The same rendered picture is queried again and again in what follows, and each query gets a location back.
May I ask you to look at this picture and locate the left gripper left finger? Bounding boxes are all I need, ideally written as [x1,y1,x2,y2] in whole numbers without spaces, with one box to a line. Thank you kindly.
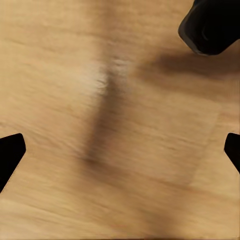
[0,133,26,193]

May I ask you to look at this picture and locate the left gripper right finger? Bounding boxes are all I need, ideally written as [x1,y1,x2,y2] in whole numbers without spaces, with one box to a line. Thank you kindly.
[224,132,240,173]

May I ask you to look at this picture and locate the digital camera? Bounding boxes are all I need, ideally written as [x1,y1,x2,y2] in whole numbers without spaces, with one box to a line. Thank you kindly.
[178,0,240,56]

